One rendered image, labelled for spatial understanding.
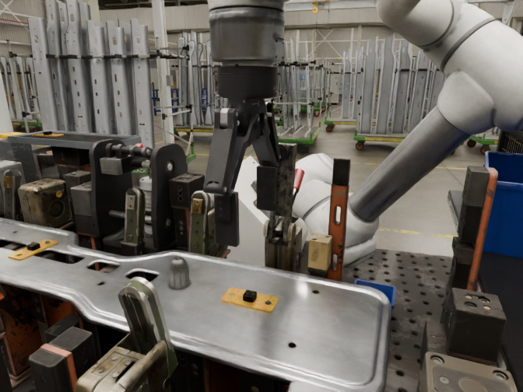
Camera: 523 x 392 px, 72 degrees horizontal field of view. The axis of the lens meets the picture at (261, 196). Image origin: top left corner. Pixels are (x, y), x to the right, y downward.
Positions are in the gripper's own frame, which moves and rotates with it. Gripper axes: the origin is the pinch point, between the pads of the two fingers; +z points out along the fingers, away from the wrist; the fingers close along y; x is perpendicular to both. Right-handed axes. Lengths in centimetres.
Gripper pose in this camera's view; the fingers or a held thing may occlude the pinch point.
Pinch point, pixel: (248, 217)
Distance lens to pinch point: 51.1
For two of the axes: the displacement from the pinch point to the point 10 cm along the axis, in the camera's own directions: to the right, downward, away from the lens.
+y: 3.7, -2.9, 8.8
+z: 0.0, 9.5, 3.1
